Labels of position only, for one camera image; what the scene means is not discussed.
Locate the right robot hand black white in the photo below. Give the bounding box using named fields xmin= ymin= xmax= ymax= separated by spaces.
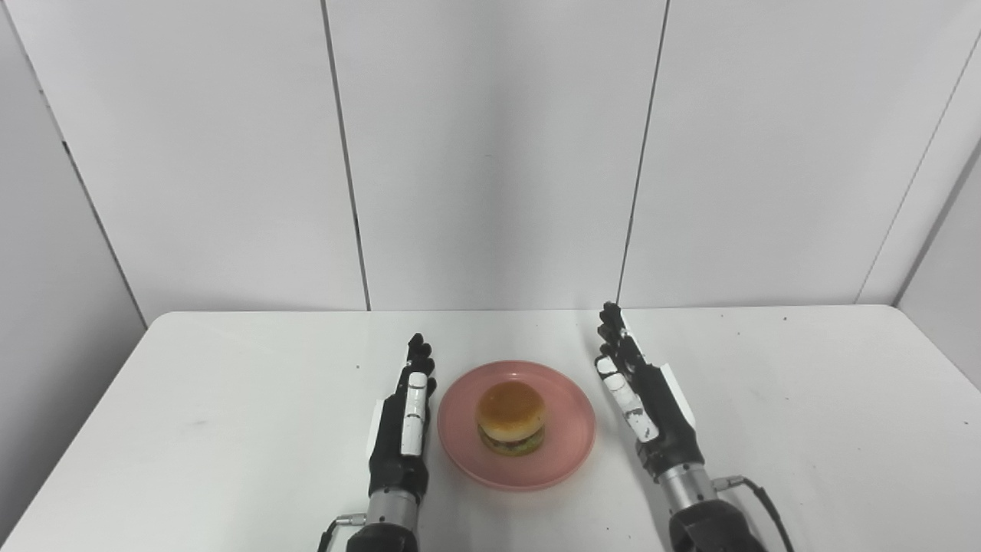
xmin=595 ymin=301 xmax=706 ymax=481

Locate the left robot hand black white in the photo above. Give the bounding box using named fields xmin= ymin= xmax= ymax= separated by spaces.
xmin=367 ymin=333 xmax=438 ymax=504

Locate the pink round plate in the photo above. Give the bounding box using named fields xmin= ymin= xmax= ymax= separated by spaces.
xmin=438 ymin=360 xmax=598 ymax=492

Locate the toy hamburger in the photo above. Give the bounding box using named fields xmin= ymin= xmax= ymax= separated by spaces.
xmin=476 ymin=381 xmax=548 ymax=458

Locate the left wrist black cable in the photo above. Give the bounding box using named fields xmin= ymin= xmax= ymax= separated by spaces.
xmin=317 ymin=514 xmax=367 ymax=552

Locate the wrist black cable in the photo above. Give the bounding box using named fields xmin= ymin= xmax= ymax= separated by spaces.
xmin=317 ymin=514 xmax=367 ymax=552
xmin=713 ymin=475 xmax=796 ymax=552

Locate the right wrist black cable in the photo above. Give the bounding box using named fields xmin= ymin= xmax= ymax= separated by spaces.
xmin=713 ymin=475 xmax=796 ymax=552

